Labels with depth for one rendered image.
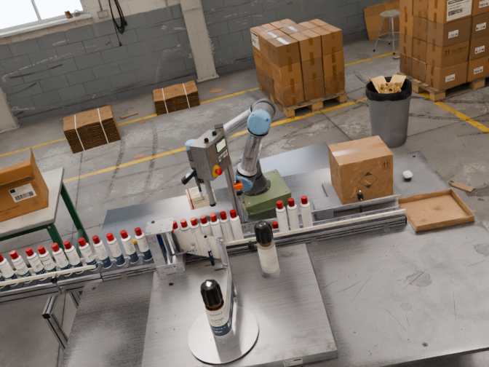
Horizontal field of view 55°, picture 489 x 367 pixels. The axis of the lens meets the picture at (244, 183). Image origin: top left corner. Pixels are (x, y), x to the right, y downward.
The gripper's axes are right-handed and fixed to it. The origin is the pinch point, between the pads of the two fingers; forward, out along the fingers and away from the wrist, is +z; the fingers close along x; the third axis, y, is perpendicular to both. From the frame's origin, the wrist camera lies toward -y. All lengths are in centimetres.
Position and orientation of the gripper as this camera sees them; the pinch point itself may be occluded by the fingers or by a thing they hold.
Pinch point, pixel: (200, 194)
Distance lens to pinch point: 282.6
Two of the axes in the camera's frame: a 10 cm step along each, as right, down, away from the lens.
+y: 9.6, -2.6, 1.3
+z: 1.6, 8.4, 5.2
